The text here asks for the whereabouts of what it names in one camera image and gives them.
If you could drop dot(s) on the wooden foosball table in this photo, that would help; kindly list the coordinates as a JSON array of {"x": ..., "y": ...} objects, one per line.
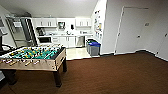
[{"x": 30, "y": 61}]

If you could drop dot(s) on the wall light switch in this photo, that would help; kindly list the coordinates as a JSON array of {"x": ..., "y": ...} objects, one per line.
[{"x": 147, "y": 24}]

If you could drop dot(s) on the green lid waste bin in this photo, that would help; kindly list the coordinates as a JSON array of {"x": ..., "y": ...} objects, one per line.
[{"x": 88, "y": 45}]

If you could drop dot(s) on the long white wall cabinet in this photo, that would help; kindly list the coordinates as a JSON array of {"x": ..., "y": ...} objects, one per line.
[{"x": 45, "y": 22}]

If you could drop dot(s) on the black wheeled cart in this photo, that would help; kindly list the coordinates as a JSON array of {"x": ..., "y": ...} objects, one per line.
[{"x": 4, "y": 50}]

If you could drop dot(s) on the wide white drawer unit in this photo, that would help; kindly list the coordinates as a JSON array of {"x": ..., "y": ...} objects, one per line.
[{"x": 55, "y": 40}]

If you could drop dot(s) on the narrow white drawer unit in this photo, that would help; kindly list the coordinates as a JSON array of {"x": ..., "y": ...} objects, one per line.
[{"x": 87, "y": 37}]

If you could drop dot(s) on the black built-in oven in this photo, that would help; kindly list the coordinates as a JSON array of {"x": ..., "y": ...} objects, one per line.
[{"x": 44, "y": 39}]

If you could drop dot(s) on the stainless steel refrigerator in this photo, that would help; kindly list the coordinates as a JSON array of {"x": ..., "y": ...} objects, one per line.
[{"x": 22, "y": 31}]

